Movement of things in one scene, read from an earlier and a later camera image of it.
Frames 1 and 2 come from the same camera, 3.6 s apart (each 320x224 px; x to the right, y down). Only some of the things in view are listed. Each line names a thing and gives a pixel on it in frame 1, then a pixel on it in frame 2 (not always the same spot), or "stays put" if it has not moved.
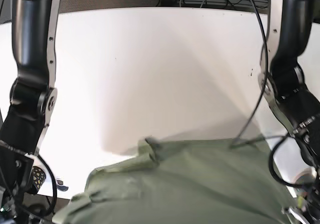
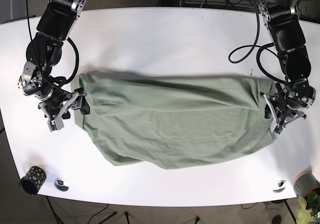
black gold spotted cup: x=39 y=176 stays put
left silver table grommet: x=60 y=186 stays put
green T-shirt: x=199 y=181 to x=169 y=119
